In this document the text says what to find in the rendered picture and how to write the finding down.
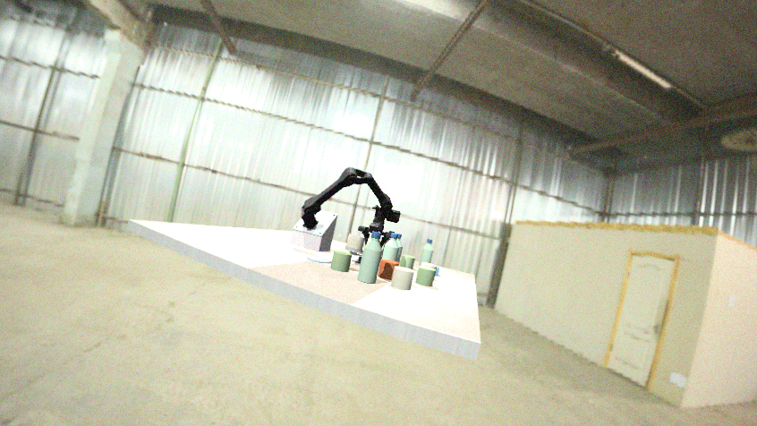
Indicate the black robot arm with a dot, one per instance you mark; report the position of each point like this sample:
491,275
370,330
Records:
348,177

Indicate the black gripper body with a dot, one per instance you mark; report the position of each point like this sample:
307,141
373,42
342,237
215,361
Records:
365,229

